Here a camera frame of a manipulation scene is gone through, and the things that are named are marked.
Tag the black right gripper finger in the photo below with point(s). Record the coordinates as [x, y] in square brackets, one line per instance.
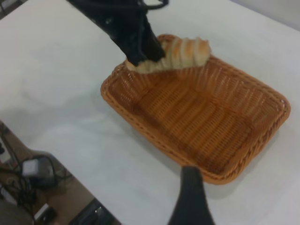
[189, 201]

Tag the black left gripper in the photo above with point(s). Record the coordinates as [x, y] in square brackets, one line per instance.
[117, 18]

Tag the striped long bread roll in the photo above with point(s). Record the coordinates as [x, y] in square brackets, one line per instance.
[187, 54]

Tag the orange woven wicker basket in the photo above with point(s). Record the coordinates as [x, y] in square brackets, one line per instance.
[199, 122]

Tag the black flat device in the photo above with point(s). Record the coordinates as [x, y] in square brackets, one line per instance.
[50, 214]

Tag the grey box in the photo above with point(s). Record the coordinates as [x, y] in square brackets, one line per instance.
[45, 173]

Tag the white flat device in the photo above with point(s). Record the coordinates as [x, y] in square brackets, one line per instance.
[41, 212]

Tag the white power adapter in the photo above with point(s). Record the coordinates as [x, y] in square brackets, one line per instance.
[30, 167]

